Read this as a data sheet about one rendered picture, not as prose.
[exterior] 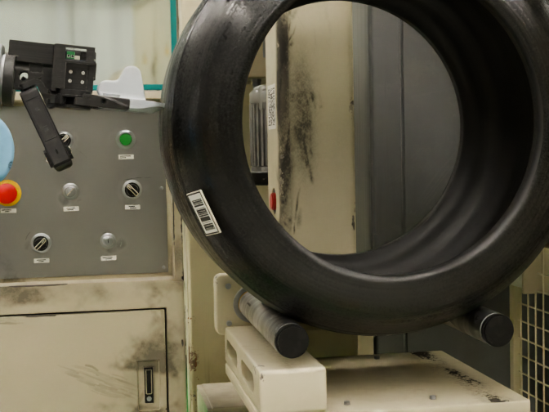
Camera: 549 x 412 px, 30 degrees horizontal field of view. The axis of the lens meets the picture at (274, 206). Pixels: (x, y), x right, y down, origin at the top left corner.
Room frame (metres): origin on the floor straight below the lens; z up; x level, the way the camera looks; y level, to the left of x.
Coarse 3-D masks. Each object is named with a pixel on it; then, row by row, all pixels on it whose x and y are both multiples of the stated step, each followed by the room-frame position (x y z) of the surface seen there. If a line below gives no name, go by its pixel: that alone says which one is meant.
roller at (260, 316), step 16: (240, 304) 1.62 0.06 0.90; (256, 304) 1.51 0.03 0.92; (256, 320) 1.46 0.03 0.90; (272, 320) 1.37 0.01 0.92; (288, 320) 1.33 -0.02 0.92; (272, 336) 1.32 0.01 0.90; (288, 336) 1.30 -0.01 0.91; (304, 336) 1.31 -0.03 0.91; (288, 352) 1.30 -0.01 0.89; (304, 352) 1.31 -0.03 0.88
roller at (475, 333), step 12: (468, 312) 1.42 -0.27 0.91; (480, 312) 1.39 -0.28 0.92; (492, 312) 1.37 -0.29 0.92; (456, 324) 1.45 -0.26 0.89; (468, 324) 1.40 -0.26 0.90; (480, 324) 1.36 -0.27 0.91; (492, 324) 1.35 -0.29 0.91; (504, 324) 1.35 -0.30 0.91; (480, 336) 1.36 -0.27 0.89; (492, 336) 1.35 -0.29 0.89; (504, 336) 1.35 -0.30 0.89
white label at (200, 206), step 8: (192, 192) 1.30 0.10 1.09; (200, 192) 1.28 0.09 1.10; (192, 200) 1.31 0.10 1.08; (200, 200) 1.29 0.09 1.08; (200, 208) 1.30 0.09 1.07; (208, 208) 1.28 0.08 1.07; (200, 216) 1.31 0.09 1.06; (208, 216) 1.29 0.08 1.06; (208, 224) 1.30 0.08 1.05; (216, 224) 1.29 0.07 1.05; (208, 232) 1.31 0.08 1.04; (216, 232) 1.29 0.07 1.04
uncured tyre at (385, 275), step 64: (256, 0) 1.30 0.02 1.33; (320, 0) 1.60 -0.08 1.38; (384, 0) 1.61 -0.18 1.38; (448, 0) 1.61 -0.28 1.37; (512, 0) 1.35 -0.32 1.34; (192, 64) 1.31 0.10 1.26; (448, 64) 1.64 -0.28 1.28; (512, 64) 1.58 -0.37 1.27; (192, 128) 1.30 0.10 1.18; (512, 128) 1.61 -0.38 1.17; (256, 192) 1.29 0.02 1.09; (448, 192) 1.63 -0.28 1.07; (512, 192) 1.58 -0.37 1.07; (256, 256) 1.30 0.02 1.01; (320, 256) 1.59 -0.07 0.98; (384, 256) 1.61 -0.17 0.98; (448, 256) 1.60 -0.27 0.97; (512, 256) 1.36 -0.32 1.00; (320, 320) 1.34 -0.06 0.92; (384, 320) 1.34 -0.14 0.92; (448, 320) 1.38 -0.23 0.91
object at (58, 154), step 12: (24, 96) 1.34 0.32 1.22; (36, 96) 1.35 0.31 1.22; (36, 108) 1.34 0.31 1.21; (36, 120) 1.34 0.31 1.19; (48, 120) 1.35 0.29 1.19; (48, 132) 1.35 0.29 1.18; (48, 144) 1.34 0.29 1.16; (60, 144) 1.35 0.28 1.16; (48, 156) 1.35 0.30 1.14; (60, 156) 1.35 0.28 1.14; (72, 156) 1.36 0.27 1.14; (60, 168) 1.35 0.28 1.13
